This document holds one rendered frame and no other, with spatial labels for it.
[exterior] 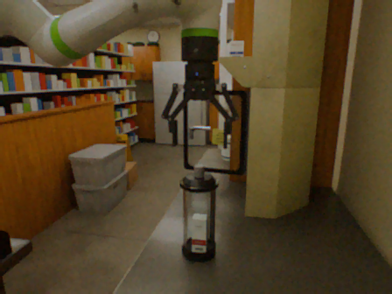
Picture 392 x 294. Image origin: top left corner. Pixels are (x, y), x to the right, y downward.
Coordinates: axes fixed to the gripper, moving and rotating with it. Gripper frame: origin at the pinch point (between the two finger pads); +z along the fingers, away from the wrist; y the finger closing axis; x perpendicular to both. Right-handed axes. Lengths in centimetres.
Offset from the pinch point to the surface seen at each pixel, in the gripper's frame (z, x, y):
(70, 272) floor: 127, -88, 118
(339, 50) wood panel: -28, -62, -49
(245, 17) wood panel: -43, -62, -9
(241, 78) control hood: -16.7, -25.1, -9.5
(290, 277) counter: 33.4, 6.6, -25.2
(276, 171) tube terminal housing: 15.3, -25.1, -22.8
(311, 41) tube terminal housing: -29, -33, -32
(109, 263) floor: 127, -103, 94
